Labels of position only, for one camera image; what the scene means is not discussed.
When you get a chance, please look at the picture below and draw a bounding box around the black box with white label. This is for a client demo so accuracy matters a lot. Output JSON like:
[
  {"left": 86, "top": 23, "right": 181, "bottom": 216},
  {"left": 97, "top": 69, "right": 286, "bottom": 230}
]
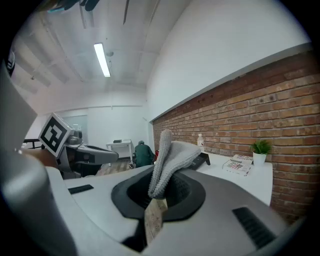
[{"left": 186, "top": 152, "right": 212, "bottom": 171}]

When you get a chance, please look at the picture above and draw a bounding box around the small newspaper print box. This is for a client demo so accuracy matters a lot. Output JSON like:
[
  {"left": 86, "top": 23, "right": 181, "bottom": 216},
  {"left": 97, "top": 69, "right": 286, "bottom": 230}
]
[{"left": 230, "top": 154, "right": 254, "bottom": 165}]

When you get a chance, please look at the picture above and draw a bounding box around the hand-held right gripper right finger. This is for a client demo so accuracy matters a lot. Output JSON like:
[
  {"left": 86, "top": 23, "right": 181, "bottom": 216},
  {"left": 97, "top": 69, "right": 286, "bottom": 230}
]
[{"left": 149, "top": 169, "right": 301, "bottom": 256}]

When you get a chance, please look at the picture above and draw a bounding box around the person's left forearm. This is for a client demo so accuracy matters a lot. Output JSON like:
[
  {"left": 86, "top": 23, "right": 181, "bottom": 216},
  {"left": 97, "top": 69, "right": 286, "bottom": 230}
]
[{"left": 23, "top": 147, "right": 61, "bottom": 173}]

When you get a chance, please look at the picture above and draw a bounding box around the grey knit cloth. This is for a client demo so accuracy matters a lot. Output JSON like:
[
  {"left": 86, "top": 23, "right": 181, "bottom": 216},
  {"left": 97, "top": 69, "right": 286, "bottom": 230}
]
[{"left": 144, "top": 129, "right": 202, "bottom": 247}]

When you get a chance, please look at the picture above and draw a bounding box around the white table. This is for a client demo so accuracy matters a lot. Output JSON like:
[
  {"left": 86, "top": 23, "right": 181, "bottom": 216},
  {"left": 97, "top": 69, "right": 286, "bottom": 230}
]
[{"left": 105, "top": 139, "right": 134, "bottom": 167}]

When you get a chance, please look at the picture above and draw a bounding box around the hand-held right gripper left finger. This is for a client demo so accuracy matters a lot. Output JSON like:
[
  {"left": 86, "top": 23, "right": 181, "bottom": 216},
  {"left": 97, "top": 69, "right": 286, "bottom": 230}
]
[{"left": 46, "top": 163, "right": 155, "bottom": 256}]

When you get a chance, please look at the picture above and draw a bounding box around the large newspaper print box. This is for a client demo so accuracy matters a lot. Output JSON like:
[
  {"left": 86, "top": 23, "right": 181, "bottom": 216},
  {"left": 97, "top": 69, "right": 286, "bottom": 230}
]
[{"left": 222, "top": 159, "right": 252, "bottom": 177}]

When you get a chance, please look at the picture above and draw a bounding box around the dark green bag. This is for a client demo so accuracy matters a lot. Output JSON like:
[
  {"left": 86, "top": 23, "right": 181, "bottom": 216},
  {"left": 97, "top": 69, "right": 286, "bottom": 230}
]
[{"left": 134, "top": 140, "right": 155, "bottom": 168}]

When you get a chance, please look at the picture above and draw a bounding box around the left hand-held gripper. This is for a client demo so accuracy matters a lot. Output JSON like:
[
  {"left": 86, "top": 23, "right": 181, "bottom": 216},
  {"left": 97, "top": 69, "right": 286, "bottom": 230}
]
[{"left": 37, "top": 112, "right": 120, "bottom": 180}]

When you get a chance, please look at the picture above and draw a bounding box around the green plant in white pot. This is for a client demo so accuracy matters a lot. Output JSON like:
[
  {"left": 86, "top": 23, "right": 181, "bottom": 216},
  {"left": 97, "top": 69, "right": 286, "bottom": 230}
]
[{"left": 249, "top": 139, "right": 273, "bottom": 167}]

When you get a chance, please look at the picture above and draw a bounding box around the long ceiling light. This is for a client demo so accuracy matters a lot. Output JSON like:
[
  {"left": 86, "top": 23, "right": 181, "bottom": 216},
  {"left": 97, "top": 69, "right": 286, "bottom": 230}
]
[{"left": 93, "top": 42, "right": 112, "bottom": 78}]

